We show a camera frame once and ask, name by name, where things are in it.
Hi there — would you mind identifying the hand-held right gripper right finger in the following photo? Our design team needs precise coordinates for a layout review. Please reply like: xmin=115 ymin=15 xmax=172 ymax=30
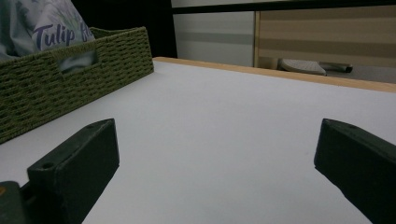
xmin=313 ymin=118 xmax=396 ymax=224

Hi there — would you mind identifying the pale floral printed packet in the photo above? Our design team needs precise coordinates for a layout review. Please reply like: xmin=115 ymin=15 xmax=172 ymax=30
xmin=0 ymin=0 xmax=96 ymax=62

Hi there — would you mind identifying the green woven basket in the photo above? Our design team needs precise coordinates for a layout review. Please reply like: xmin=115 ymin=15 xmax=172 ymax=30
xmin=0 ymin=26 xmax=155 ymax=145

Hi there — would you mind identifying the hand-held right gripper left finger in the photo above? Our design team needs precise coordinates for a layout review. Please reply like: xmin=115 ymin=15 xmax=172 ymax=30
xmin=20 ymin=118 xmax=120 ymax=224

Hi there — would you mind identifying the grey flat stand base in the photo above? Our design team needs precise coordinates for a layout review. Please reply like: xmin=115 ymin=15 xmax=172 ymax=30
xmin=277 ymin=58 xmax=354 ymax=77

